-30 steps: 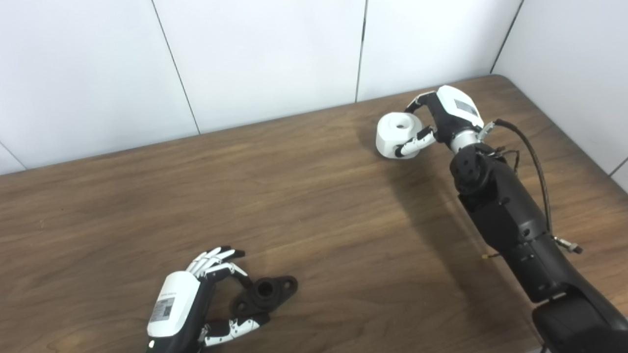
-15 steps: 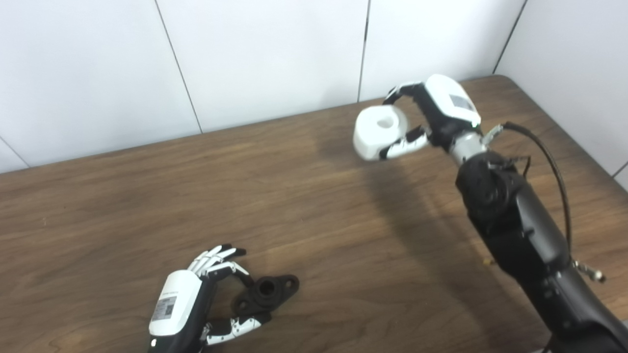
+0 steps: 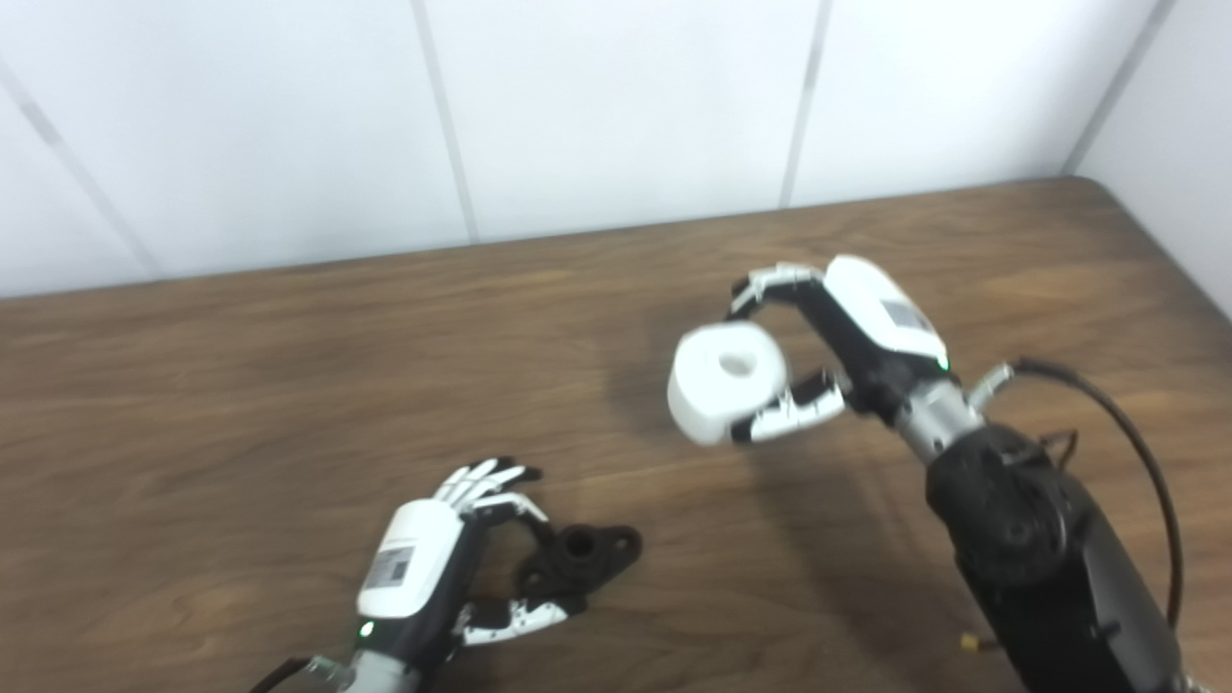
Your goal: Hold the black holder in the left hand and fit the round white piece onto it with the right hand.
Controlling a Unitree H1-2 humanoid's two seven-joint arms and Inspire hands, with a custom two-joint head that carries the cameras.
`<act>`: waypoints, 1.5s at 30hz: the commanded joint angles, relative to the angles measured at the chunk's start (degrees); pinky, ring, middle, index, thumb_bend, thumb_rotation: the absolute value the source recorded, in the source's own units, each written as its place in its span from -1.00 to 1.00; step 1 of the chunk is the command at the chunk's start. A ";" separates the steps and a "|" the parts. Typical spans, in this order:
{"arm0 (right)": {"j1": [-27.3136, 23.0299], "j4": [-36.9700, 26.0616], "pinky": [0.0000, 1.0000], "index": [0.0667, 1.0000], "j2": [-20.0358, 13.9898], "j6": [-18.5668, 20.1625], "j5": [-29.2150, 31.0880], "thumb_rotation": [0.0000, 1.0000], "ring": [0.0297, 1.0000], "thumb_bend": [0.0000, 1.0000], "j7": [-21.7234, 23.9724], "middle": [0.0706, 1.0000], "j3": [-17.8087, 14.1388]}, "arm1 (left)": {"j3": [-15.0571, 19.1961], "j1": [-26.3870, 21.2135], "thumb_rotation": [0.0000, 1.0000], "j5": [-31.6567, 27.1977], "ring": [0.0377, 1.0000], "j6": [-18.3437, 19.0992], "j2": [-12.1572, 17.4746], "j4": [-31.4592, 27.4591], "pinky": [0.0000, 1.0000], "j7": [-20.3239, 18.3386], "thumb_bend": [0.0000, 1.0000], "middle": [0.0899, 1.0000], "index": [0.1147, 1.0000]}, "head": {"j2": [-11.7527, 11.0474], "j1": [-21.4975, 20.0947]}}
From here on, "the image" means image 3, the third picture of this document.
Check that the round white plastic piece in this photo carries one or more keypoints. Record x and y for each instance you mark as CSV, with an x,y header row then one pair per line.
x,y
703,395

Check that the black plastic holder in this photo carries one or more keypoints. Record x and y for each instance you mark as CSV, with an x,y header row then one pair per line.
x,y
558,577

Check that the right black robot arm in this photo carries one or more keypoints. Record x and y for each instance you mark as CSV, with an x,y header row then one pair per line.
x,y
1039,558

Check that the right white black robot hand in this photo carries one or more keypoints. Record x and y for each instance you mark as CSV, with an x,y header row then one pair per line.
x,y
876,318

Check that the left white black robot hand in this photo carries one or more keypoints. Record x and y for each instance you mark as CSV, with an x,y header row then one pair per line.
x,y
409,558

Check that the small yellow connector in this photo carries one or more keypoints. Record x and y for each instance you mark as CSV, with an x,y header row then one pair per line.
x,y
971,642

